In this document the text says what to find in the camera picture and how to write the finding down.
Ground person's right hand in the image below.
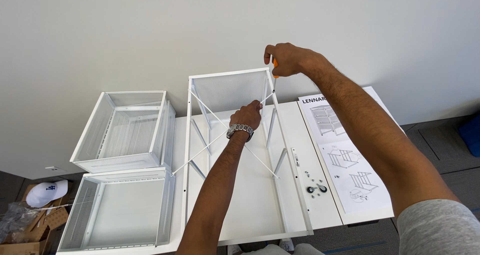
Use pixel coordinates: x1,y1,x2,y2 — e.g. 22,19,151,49
263,42,327,78

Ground person's left hand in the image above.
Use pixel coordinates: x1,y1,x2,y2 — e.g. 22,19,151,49
229,99,263,132

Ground orange handle screwdriver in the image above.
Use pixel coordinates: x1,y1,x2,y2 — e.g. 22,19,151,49
271,57,281,95

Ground thin white brace rod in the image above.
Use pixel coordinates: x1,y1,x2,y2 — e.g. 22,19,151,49
188,89,280,180
170,91,275,177

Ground silver metal wristwatch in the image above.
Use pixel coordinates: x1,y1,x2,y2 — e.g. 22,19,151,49
226,123,255,143

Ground white mesh drawer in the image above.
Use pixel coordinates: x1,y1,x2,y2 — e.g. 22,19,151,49
162,100,177,172
57,167,176,253
70,90,168,174

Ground paper assembly instruction sheet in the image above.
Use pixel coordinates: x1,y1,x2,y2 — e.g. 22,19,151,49
298,93,393,214

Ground grey trousers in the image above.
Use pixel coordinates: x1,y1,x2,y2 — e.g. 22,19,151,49
240,243,326,255

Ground blue cushion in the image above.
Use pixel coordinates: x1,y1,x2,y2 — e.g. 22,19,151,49
458,114,480,158

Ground grey shirt sleeve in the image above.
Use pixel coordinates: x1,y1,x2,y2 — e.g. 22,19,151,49
396,199,480,255

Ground white baseball cap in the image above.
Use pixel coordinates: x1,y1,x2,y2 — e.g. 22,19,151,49
25,179,69,208

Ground brown cardboard box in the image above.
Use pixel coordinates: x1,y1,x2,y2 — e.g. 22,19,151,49
0,184,71,255

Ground clear plastic bag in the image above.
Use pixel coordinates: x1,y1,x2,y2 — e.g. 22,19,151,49
0,201,41,244

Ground white metal drawer frame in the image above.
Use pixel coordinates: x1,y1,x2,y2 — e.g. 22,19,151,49
180,67,314,247

